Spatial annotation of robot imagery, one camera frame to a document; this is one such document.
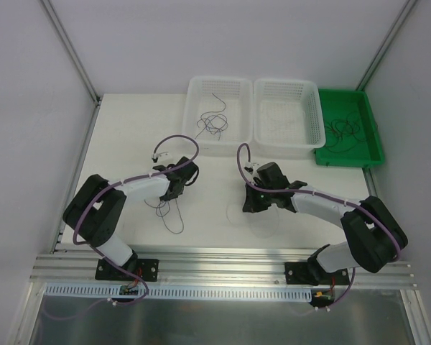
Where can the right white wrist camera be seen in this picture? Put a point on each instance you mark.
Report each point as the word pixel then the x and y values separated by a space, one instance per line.
pixel 251 167

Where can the aluminium frame post left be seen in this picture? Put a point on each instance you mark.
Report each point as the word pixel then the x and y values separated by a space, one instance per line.
pixel 59 28

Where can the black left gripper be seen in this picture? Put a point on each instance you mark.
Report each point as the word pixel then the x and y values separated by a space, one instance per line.
pixel 173 190

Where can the aluminium frame post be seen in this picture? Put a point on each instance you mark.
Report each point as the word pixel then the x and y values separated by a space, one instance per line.
pixel 388 40
pixel 59 28

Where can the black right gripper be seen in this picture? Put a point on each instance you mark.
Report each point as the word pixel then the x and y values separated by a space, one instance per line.
pixel 253 203

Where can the left white perforated basket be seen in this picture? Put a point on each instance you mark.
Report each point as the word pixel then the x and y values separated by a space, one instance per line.
pixel 218 113

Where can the right white perforated basket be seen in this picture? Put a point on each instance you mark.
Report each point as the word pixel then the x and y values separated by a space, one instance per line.
pixel 288 118

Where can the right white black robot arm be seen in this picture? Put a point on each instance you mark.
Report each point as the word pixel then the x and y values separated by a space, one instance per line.
pixel 373 236

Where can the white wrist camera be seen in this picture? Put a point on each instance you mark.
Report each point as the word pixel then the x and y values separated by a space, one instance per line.
pixel 251 167
pixel 162 157

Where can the white perforated basket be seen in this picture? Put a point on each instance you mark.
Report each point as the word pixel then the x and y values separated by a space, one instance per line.
pixel 218 113
pixel 288 118

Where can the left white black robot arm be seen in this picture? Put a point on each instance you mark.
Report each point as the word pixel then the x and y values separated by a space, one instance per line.
pixel 94 212

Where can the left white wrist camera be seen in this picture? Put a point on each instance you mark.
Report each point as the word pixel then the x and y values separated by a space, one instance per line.
pixel 162 157

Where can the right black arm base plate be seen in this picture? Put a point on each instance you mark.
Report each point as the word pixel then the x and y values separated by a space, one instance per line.
pixel 304 273

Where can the white slotted cable duct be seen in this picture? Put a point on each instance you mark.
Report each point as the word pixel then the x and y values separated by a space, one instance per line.
pixel 172 292

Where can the aluminium frame post right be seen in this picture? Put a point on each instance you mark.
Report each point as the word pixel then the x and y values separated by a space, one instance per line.
pixel 388 40

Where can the aluminium table edge rail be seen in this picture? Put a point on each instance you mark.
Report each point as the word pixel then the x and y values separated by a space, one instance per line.
pixel 211 266

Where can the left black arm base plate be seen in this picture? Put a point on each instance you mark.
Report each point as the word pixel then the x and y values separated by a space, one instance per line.
pixel 146 269

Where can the green plastic tray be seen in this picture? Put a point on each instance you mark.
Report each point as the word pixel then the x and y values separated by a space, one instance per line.
pixel 351 132

